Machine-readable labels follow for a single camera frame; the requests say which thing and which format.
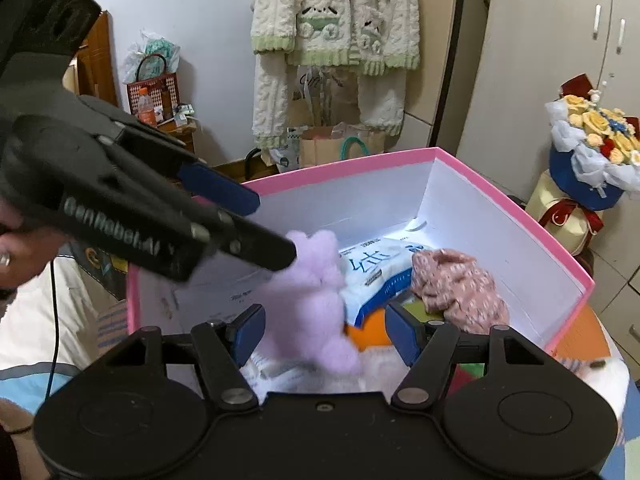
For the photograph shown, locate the white fluffy cloth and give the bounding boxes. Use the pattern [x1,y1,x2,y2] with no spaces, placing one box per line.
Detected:
[242,347,416,396]

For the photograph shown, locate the pink storage box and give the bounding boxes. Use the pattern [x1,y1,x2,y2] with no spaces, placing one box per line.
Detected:
[126,147,597,396]

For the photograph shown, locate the brown paper bag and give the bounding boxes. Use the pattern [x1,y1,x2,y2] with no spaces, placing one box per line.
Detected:
[297,122,387,167]

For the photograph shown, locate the colourful printed blanket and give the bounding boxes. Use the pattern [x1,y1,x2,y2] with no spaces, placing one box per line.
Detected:
[550,305,640,480]

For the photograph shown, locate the person's left hand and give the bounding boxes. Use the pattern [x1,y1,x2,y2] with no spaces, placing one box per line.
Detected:
[0,202,63,295]

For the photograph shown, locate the purple plush toy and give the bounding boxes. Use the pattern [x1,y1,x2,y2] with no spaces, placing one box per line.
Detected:
[260,230,362,375]

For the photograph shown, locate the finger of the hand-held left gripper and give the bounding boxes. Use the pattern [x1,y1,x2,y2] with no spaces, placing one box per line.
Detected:
[177,162,262,217]
[191,204,298,272]

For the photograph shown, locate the yellow flower bouquet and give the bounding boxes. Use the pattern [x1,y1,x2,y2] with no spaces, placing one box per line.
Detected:
[525,74,640,261]

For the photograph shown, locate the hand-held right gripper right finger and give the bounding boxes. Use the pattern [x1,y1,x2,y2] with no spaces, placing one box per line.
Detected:
[385,300,538,408]

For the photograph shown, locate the white blue tissue pack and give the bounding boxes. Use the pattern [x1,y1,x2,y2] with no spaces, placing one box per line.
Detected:
[337,240,426,328]

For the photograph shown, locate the white fluffy pajama jacket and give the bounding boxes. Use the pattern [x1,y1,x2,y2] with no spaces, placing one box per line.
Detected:
[250,0,421,77]

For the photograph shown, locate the black cable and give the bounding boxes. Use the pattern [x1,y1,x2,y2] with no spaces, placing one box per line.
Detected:
[45,257,61,403]

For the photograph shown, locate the orange drink bottle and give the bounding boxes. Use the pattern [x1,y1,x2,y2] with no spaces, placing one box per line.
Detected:
[136,87,158,127]

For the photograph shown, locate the pink floral cloth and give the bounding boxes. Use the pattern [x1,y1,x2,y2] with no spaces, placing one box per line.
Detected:
[411,247,511,333]

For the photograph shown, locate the wooden cabinet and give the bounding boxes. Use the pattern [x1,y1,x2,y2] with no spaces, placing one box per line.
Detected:
[62,10,121,108]

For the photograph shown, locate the person's forearm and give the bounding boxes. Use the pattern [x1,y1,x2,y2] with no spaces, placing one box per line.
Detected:
[0,397,41,480]

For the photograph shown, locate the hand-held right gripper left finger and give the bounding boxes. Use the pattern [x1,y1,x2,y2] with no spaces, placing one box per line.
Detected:
[112,304,267,408]

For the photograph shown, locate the orange soft ball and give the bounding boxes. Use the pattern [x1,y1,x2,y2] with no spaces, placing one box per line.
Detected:
[347,307,396,351]

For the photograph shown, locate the small green white box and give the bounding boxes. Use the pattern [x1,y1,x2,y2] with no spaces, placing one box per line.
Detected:
[172,102,198,128]

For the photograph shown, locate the red woven basket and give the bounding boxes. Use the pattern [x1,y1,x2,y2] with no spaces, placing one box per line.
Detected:
[126,54,180,127]

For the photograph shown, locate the white shopping bag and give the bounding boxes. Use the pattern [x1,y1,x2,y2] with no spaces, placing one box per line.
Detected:
[269,126,302,171]

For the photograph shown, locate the printed beige tote bag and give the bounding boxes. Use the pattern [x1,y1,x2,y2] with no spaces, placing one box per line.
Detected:
[294,66,361,128]

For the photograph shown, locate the beige wardrobe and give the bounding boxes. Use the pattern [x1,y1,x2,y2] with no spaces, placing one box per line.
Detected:
[452,0,640,376]

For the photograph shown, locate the white plastic bag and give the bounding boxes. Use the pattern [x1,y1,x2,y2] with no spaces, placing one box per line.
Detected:
[122,30,182,83]

